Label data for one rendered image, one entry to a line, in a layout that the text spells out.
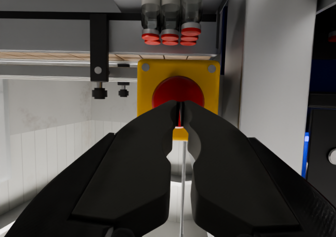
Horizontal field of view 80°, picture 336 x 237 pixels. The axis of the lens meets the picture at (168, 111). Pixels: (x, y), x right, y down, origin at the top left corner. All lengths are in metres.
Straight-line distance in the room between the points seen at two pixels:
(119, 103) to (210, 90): 3.93
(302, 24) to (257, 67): 0.05
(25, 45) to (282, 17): 0.32
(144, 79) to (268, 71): 0.11
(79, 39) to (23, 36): 0.08
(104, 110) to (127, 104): 0.54
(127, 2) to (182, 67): 0.14
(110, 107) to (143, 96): 4.03
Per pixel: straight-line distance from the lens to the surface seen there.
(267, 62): 0.20
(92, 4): 0.33
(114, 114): 4.16
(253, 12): 0.20
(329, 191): 0.24
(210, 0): 0.27
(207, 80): 0.18
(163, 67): 0.18
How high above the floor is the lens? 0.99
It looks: 5 degrees up
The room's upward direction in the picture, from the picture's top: 178 degrees counter-clockwise
